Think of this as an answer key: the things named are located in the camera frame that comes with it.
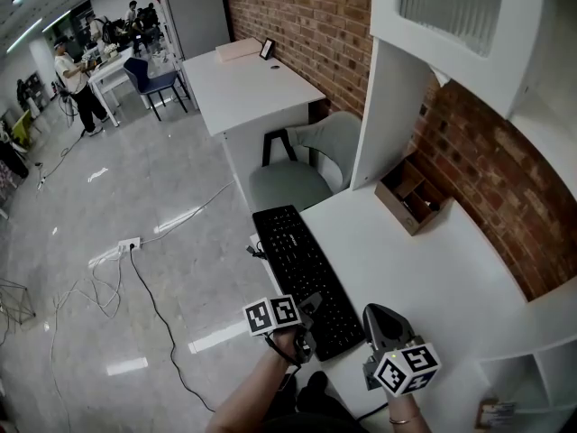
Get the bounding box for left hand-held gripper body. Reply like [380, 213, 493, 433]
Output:
[243, 291, 325, 364]

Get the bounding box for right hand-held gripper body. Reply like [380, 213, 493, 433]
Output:
[362, 302, 443, 398]

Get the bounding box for black keyboard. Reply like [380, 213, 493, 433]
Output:
[252, 204, 368, 364]

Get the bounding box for person's right forearm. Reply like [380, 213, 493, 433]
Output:
[385, 389, 434, 433]

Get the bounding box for person's left forearm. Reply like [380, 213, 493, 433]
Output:
[205, 327, 308, 433]

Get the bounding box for wooden desk organizer box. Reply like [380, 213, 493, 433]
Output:
[373, 151, 454, 236]

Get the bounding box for small white desk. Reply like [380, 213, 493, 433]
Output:
[181, 38, 327, 207]

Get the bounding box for person's black trousers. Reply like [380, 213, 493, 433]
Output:
[259, 370, 369, 433]

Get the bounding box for small labelled packet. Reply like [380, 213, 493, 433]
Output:
[479, 401, 518, 431]

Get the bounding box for grey-green padded chair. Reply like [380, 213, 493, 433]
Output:
[248, 110, 362, 214]

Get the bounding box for white open shelf unit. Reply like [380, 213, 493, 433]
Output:
[476, 339, 577, 433]

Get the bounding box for white upright side panel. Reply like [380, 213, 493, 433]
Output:
[350, 37, 435, 192]

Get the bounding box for blue chair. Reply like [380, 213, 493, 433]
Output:
[122, 56, 190, 123]

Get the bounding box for pale pink flat box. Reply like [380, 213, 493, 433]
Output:
[215, 37, 263, 64]

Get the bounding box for white table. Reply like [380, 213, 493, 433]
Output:
[87, 45, 137, 128]

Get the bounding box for yellow chair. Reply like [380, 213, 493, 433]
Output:
[10, 108, 36, 147]

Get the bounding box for grey partition panel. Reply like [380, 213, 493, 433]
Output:
[156, 0, 233, 61]

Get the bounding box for group of seated people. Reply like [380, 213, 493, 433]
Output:
[85, 0, 164, 57]

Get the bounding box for black floor cable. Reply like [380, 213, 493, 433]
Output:
[129, 244, 217, 413]

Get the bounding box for white floor cable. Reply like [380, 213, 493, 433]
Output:
[141, 180, 236, 245]

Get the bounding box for thin wire frame stand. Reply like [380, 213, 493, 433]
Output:
[0, 277, 38, 325]

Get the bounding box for white wall cabinet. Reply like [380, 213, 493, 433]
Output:
[369, 0, 577, 128]

